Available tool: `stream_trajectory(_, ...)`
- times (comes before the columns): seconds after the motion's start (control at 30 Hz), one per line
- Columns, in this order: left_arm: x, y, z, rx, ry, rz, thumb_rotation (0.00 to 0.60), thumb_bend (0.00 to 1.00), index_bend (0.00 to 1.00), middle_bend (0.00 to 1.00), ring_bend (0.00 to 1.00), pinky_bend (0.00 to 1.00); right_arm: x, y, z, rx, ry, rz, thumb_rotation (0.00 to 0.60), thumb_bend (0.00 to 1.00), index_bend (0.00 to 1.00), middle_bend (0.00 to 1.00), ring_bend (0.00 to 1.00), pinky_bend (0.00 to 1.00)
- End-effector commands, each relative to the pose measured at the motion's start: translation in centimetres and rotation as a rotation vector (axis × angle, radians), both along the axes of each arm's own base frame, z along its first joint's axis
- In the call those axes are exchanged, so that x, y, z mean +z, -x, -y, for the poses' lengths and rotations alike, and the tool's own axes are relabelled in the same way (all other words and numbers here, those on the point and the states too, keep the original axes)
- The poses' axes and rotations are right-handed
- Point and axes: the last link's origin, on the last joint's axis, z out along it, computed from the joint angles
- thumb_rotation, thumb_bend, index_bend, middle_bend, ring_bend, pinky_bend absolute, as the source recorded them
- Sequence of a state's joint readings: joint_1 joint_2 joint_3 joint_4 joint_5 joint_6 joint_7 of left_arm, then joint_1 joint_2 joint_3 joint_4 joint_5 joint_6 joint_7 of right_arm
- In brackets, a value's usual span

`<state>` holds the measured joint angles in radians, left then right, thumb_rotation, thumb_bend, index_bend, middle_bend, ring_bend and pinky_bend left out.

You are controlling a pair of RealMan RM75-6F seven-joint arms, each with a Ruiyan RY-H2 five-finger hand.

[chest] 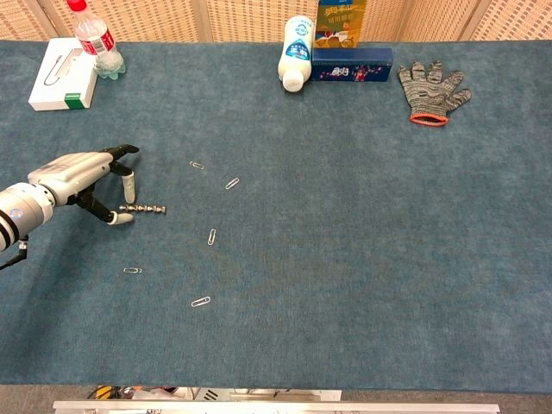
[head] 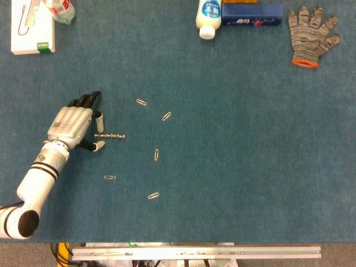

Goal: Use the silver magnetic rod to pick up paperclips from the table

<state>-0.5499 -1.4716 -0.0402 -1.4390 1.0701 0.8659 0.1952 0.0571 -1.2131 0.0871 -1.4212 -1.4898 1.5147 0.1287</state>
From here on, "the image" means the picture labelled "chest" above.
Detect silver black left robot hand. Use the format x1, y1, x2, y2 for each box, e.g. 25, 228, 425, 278
27, 144, 141, 227

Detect small metal chain piece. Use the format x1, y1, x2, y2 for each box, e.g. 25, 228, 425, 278
118, 204, 168, 216

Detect white box with green label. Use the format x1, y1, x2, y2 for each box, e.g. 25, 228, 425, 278
28, 36, 99, 112

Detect clear bottle with red label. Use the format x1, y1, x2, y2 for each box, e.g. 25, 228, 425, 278
66, 0, 128, 80

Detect woven wicker folding screen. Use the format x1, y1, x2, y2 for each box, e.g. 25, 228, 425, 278
0, 0, 552, 43

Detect blue felt table cloth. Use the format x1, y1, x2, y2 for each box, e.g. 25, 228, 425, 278
0, 39, 552, 394

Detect white milk bottle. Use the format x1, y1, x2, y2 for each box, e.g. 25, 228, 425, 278
277, 16, 316, 92

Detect dark blue printed box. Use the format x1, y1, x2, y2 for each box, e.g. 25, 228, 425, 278
310, 47, 395, 83

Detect yellow illustrated carton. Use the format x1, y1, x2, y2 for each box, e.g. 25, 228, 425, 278
313, 0, 367, 49

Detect grey knit work glove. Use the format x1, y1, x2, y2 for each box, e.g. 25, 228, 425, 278
396, 60, 474, 128

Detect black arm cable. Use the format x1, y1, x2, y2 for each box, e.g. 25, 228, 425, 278
0, 239, 30, 272

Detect yellow black cable bundle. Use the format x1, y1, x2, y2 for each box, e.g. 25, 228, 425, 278
87, 385, 130, 401

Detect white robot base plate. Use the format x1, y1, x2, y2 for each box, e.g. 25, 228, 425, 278
131, 386, 343, 403

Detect aluminium profile rail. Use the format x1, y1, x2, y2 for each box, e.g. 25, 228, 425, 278
52, 399, 501, 414

